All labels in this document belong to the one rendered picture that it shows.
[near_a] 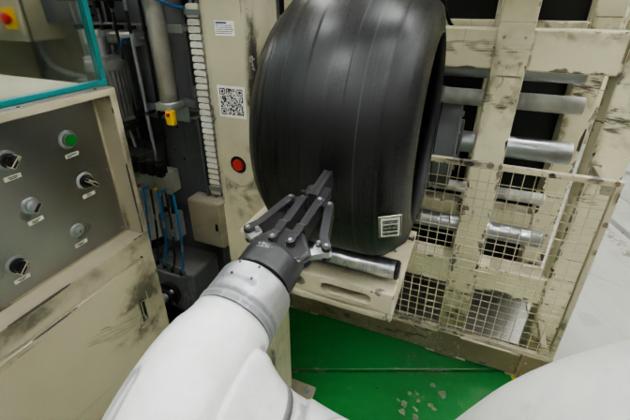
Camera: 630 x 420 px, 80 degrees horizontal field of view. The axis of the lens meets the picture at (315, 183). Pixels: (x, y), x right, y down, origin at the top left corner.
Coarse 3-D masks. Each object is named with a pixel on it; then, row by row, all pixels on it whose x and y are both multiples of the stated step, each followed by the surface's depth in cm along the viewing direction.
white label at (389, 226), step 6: (390, 216) 64; (396, 216) 63; (384, 222) 65; (390, 222) 65; (396, 222) 65; (384, 228) 66; (390, 228) 66; (396, 228) 66; (384, 234) 67; (390, 234) 67; (396, 234) 67
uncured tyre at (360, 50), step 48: (336, 0) 65; (384, 0) 62; (432, 0) 66; (288, 48) 62; (336, 48) 60; (384, 48) 57; (432, 48) 63; (288, 96) 61; (336, 96) 59; (384, 96) 57; (432, 96) 97; (288, 144) 63; (336, 144) 60; (384, 144) 58; (432, 144) 100; (288, 192) 67; (336, 192) 63; (384, 192) 61; (336, 240) 74; (384, 240) 70
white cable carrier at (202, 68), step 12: (192, 24) 85; (192, 36) 86; (192, 60) 88; (204, 60) 88; (204, 72) 89; (204, 84) 90; (204, 96) 91; (204, 108) 93; (204, 120) 94; (204, 132) 96; (216, 144) 102; (216, 156) 98; (216, 168) 100; (216, 180) 101; (216, 192) 103
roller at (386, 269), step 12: (336, 252) 86; (348, 252) 85; (336, 264) 87; (348, 264) 85; (360, 264) 83; (372, 264) 82; (384, 264) 82; (396, 264) 81; (384, 276) 82; (396, 276) 81
